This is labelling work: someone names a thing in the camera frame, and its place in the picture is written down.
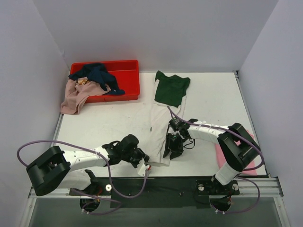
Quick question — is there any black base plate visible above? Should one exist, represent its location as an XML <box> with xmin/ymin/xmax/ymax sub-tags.
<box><xmin>69</xmin><ymin>176</ymin><xmax>240</xmax><ymax>212</ymax></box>

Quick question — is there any beige pink t-shirt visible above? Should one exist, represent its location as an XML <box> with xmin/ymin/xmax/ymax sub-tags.
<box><xmin>60</xmin><ymin>77</ymin><xmax>111</xmax><ymax>114</ymax></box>

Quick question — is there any aluminium frame rail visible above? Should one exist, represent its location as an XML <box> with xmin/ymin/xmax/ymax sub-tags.
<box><xmin>28</xmin><ymin>176</ymin><xmax>284</xmax><ymax>198</ymax></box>

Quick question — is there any red plastic bin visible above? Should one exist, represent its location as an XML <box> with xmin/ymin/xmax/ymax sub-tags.
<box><xmin>70</xmin><ymin>59</ymin><xmax>141</xmax><ymax>104</ymax></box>

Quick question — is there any navy blue t-shirt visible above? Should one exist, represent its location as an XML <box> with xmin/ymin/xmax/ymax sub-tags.
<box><xmin>69</xmin><ymin>63</ymin><xmax>125</xmax><ymax>95</ymax></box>

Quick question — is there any folded pink t-shirt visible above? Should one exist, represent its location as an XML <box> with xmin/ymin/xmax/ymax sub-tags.
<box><xmin>215</xmin><ymin>132</ymin><xmax>258</xmax><ymax>172</ymax></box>

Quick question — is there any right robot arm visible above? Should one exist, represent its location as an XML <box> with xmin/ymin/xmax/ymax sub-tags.
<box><xmin>163</xmin><ymin>117</ymin><xmax>260</xmax><ymax>193</ymax></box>

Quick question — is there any white and green t-shirt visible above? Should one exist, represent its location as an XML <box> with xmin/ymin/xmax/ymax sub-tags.
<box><xmin>146</xmin><ymin>71</ymin><xmax>191</xmax><ymax>166</ymax></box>

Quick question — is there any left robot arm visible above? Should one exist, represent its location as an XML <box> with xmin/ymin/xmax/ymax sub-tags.
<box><xmin>26</xmin><ymin>134</ymin><xmax>151</xmax><ymax>196</ymax></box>

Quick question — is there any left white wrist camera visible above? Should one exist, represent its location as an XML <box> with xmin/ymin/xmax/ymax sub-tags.
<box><xmin>136</xmin><ymin>159</ymin><xmax>151</xmax><ymax>177</ymax></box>

